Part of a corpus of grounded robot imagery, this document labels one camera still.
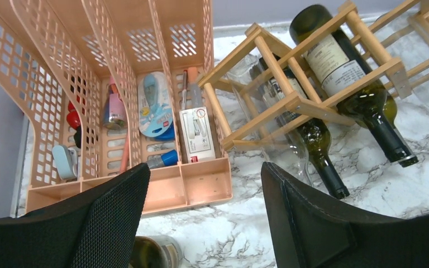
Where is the white wine bottle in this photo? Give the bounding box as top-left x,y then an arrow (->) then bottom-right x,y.
128,235 -> 184,268

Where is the red item in organizer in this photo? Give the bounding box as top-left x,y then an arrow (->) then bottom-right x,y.
66,102 -> 82,149

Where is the blue item in organizer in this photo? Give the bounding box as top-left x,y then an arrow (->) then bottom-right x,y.
137,71 -> 175,141

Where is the blue capped glue stick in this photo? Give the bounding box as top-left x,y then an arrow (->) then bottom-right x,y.
146,150 -> 178,169

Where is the light blue tube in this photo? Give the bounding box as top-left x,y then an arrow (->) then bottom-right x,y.
51,145 -> 78,180

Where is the orange plastic file organizer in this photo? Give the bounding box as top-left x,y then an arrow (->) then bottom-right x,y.
0,1 -> 213,212

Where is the orange handled tool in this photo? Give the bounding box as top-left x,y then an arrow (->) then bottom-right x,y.
180,67 -> 203,110

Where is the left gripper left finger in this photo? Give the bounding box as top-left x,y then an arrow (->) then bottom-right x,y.
0,163 -> 150,267

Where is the white stapler box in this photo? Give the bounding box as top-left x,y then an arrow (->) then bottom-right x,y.
179,106 -> 216,163

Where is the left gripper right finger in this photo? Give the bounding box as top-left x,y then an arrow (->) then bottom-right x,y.
261,162 -> 429,267

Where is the wooden wine rack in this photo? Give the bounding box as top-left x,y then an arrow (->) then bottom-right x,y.
198,0 -> 429,152

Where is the pink item in organizer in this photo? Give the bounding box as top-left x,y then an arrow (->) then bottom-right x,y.
102,76 -> 127,131

